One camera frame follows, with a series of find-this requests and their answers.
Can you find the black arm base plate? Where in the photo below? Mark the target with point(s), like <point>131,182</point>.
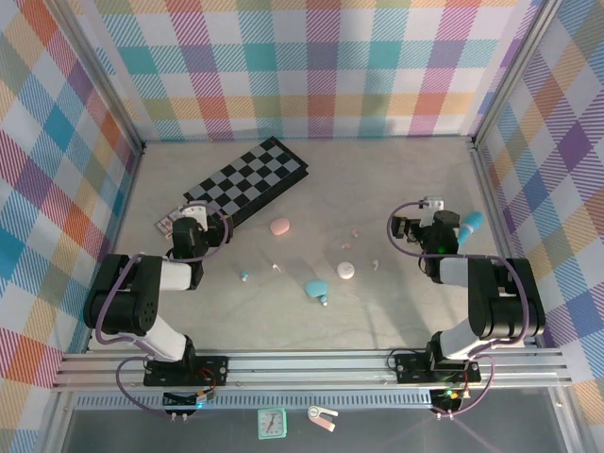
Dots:
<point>212,370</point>
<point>410,368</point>

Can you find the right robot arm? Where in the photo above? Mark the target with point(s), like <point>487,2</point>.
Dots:
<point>505,302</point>

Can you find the white earbud charging case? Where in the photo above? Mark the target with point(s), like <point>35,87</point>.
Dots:
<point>346,270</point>

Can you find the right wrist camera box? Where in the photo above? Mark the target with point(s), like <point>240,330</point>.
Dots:
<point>433,207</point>

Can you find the small controller board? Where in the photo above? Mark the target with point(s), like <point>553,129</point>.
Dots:
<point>448,398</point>
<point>189,400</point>

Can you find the aluminium side rail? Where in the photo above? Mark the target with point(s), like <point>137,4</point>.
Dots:
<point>489,189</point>
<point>123,212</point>

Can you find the aluminium corner post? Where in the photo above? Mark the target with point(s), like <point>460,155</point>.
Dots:
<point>101,75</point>
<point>514,71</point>

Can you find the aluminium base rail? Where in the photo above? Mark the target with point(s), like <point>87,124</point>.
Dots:
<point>307,370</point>

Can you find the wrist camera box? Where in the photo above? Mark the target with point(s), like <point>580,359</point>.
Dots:
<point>198,214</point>
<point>433,207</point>

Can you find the pink earbud charging case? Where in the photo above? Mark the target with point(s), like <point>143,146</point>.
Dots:
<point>280,226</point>

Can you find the playing card box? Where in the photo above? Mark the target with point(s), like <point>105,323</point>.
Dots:
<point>166,225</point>

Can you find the teal square clock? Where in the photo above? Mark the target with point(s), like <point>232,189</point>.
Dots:
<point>272,423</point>

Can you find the white pink hand tool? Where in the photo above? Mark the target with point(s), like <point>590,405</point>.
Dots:
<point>313,413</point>

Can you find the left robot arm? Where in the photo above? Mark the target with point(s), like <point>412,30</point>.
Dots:
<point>122,302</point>

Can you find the blue earbud charging case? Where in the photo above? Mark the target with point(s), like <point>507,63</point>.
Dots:
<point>316,288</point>

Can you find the black grey chessboard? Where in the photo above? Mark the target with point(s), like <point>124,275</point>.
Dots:
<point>250,174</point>

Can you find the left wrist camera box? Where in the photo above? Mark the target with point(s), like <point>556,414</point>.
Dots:
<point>198,214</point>

